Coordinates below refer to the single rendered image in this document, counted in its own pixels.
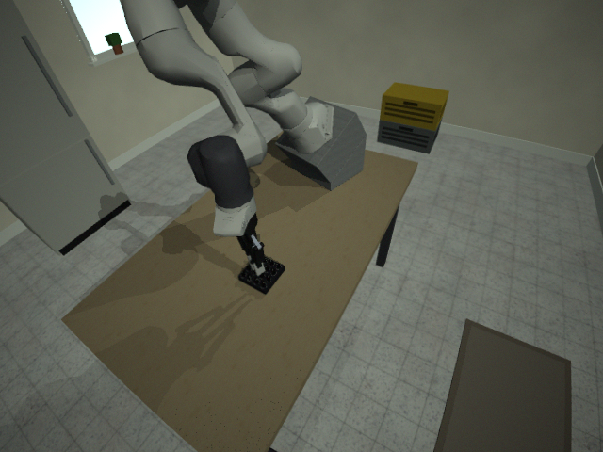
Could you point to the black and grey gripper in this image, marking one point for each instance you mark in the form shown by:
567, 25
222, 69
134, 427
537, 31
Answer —
254, 248

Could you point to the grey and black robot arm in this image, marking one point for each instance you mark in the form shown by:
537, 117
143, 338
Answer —
170, 54

